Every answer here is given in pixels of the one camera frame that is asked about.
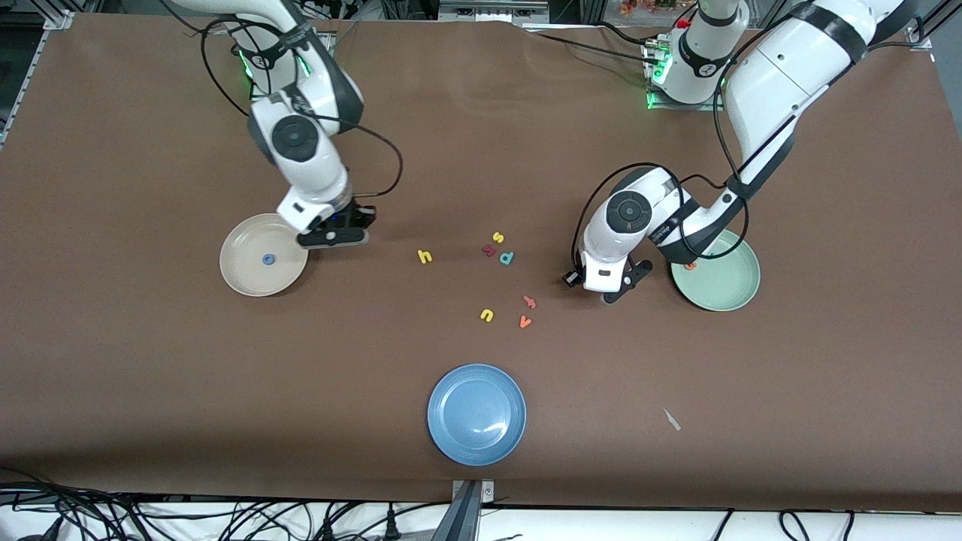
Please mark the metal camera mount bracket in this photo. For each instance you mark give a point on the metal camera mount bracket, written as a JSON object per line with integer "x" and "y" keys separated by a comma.
{"x": 472, "y": 492}

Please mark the beige round plate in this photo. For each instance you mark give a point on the beige round plate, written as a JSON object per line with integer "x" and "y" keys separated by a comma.
{"x": 248, "y": 278}

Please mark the pale green round plate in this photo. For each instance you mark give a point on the pale green round plate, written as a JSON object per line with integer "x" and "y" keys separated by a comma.
{"x": 721, "y": 289}

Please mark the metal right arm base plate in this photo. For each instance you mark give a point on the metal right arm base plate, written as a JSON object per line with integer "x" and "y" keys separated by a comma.
{"x": 329, "y": 45}

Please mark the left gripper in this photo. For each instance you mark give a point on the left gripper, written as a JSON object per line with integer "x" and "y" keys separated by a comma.
{"x": 573, "y": 279}

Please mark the orange flowers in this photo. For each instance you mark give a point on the orange flowers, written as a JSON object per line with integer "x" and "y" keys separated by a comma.
{"x": 639, "y": 7}

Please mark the brown table cover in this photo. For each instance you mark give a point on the brown table cover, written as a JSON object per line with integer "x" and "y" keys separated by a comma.
{"x": 150, "y": 376}

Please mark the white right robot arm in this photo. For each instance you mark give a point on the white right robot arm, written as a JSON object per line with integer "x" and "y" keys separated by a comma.
{"x": 301, "y": 143}

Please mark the aluminium frame rail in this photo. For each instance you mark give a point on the aluminium frame rail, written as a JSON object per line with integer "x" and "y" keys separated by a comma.
{"x": 30, "y": 73}
{"x": 923, "y": 37}

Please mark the white paper scrap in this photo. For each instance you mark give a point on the white paper scrap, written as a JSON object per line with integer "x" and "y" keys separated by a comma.
{"x": 672, "y": 420}

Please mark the yellow foam letter h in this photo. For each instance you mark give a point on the yellow foam letter h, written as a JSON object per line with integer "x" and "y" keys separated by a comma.
{"x": 421, "y": 257}

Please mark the blue round plate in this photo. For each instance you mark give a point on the blue round plate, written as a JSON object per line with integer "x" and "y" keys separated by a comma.
{"x": 476, "y": 413}

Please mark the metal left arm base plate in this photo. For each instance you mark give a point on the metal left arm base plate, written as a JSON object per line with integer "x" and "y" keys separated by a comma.
{"x": 688, "y": 107}

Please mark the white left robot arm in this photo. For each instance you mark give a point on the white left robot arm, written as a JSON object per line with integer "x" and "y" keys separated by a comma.
{"x": 774, "y": 83}

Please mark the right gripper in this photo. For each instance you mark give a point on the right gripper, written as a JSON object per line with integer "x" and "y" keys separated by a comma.
{"x": 358, "y": 219}

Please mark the black power plug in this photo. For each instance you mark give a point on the black power plug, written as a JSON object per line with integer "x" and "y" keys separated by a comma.
{"x": 391, "y": 526}

